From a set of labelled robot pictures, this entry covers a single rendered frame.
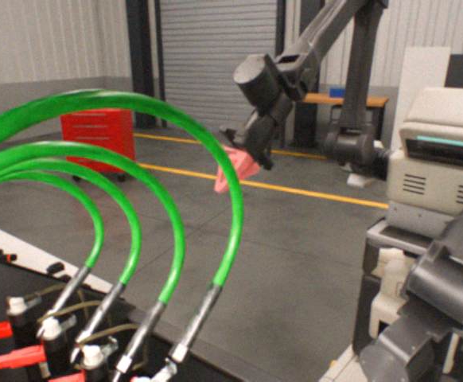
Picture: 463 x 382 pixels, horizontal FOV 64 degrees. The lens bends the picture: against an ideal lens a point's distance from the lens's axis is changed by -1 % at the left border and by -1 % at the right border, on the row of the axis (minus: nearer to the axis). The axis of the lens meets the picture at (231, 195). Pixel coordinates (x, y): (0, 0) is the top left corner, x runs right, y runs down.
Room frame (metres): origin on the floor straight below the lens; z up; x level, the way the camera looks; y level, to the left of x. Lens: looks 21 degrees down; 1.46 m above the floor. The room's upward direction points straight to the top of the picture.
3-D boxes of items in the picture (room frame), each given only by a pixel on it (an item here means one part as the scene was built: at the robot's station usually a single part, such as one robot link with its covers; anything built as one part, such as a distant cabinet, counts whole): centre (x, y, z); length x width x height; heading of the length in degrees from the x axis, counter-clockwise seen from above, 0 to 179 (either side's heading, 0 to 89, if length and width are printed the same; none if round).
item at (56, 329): (0.38, 0.22, 1.14); 0.02 x 0.02 x 0.03
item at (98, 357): (0.33, 0.16, 1.14); 0.02 x 0.02 x 0.03
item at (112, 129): (4.51, 1.61, 0.43); 0.70 x 0.46 x 0.86; 87
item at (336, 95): (5.49, -1.35, 0.51); 1.60 x 0.70 x 1.03; 62
